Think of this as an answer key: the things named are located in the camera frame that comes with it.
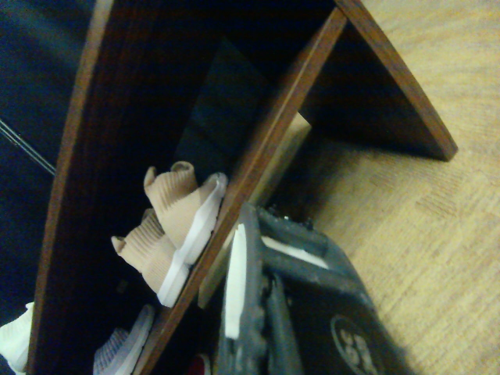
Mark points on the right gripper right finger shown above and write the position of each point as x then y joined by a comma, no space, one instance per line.
308,258

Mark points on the tan shoe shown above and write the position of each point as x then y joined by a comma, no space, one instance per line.
183,203
152,258

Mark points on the brown shoe rack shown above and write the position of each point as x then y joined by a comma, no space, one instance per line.
117,117

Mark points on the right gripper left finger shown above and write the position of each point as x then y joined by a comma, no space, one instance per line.
244,312

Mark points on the lilac shoe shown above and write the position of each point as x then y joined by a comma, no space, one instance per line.
123,347

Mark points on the black curtain stand pole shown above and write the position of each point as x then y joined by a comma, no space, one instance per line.
27,150

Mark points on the white shoe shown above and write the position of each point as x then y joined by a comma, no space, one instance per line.
15,343

